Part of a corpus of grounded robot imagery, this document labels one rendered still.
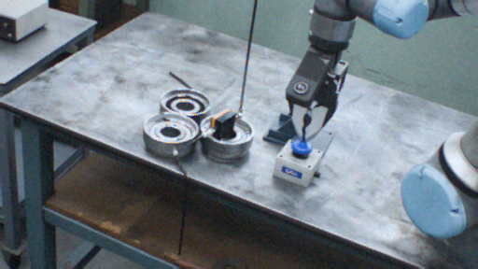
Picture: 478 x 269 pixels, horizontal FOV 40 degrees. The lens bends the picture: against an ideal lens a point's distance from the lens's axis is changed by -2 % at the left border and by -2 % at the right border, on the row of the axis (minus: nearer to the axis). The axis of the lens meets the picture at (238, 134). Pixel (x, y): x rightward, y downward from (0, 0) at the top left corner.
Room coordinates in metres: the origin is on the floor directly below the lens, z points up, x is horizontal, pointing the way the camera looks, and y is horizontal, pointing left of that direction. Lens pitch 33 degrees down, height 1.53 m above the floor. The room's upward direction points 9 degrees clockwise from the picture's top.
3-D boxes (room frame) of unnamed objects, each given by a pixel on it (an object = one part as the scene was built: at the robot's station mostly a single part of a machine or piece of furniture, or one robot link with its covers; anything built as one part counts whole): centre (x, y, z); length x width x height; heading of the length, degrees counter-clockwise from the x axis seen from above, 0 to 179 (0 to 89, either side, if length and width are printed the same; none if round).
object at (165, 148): (1.06, 0.13, 0.82); 0.10 x 0.10 x 0.04
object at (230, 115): (1.06, 0.04, 0.85); 0.17 x 0.02 x 0.04; 148
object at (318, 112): (1.05, -0.14, 0.92); 0.06 x 0.03 x 0.09; 161
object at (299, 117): (1.06, -0.11, 0.92); 0.06 x 0.03 x 0.09; 161
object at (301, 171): (1.03, -0.12, 0.82); 0.08 x 0.07 x 0.05; 71
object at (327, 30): (1.05, -0.12, 1.10); 0.08 x 0.08 x 0.05
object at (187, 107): (1.16, 0.12, 0.82); 0.10 x 0.10 x 0.04
